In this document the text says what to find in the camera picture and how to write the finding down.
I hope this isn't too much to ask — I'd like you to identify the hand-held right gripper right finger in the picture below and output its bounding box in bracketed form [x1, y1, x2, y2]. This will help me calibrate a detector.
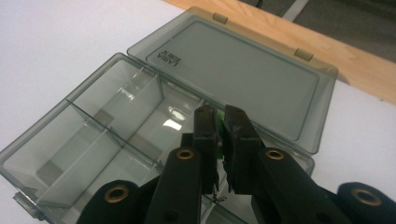
[221, 104, 266, 194]

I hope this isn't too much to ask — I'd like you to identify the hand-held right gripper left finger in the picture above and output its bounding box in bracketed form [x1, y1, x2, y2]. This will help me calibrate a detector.
[181, 105, 220, 195]

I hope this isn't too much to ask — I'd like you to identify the small green piece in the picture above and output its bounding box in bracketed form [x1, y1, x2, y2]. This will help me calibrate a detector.
[216, 111, 226, 161]

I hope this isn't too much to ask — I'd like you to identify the transparent grey compartment box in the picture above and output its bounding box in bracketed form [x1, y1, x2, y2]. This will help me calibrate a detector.
[0, 6, 339, 224]

